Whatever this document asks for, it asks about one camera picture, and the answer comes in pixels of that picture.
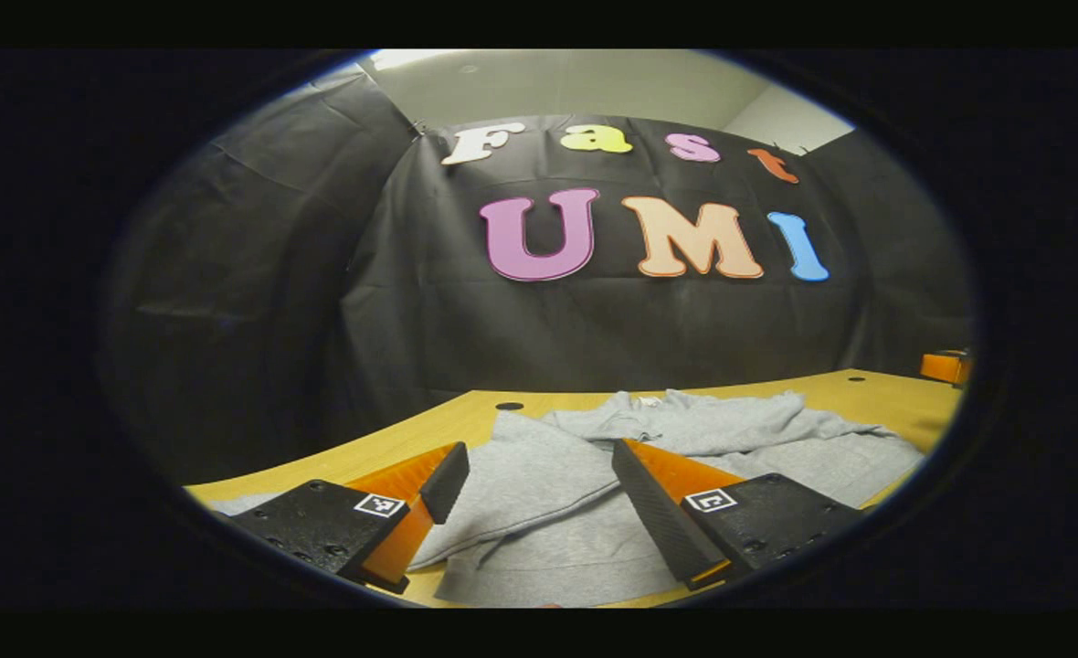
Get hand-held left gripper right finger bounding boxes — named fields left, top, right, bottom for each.
left=611, top=437, right=866, bottom=591

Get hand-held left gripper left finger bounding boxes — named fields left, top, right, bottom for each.
left=215, top=441, right=470, bottom=595

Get grey sweatshirt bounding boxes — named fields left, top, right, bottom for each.
left=210, top=388, right=925, bottom=609

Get black backdrop cloth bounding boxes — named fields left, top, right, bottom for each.
left=105, top=64, right=974, bottom=485

